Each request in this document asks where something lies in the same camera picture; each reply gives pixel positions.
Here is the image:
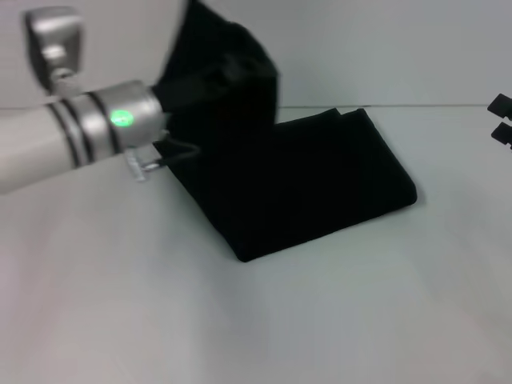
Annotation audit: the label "black t-shirt with FREE print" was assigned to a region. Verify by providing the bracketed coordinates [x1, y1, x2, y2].
[150, 0, 418, 264]

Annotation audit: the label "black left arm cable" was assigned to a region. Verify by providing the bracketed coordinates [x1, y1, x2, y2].
[152, 136, 202, 167]

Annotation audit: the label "silver left cable plug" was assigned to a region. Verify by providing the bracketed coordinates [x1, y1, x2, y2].
[124, 146, 162, 183]

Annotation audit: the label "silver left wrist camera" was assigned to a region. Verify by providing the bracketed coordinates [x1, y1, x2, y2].
[23, 5, 87, 96]

